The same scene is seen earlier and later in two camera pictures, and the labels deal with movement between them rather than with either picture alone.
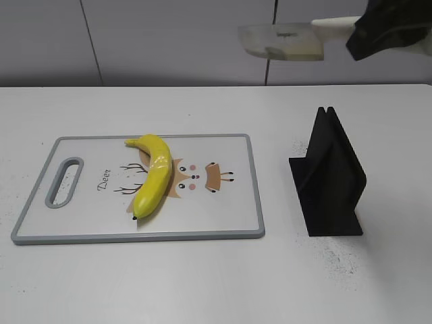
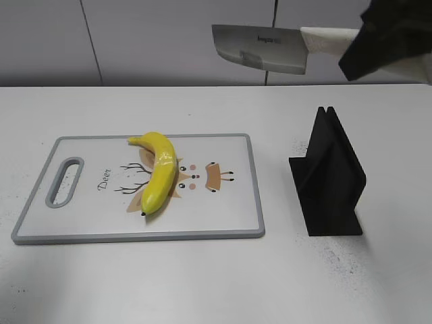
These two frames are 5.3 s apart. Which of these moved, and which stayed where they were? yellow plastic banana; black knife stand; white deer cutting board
Moved: yellow plastic banana
Stayed: black knife stand; white deer cutting board
